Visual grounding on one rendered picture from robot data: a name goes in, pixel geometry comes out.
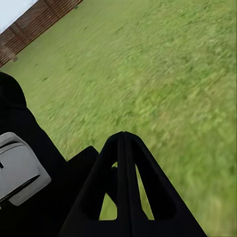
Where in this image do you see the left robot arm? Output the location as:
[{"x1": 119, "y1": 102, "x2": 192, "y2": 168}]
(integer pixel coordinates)
[{"x1": 0, "y1": 72, "x2": 148, "y2": 237}]

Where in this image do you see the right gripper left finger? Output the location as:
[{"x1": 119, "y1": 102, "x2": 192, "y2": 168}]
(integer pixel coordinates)
[{"x1": 57, "y1": 131, "x2": 131, "y2": 237}]

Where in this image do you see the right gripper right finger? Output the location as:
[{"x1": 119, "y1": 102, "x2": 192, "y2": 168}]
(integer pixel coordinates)
[{"x1": 124, "y1": 131, "x2": 207, "y2": 237}]

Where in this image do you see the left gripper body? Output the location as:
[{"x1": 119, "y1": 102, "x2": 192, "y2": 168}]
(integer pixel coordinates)
[{"x1": 0, "y1": 126, "x2": 100, "y2": 237}]

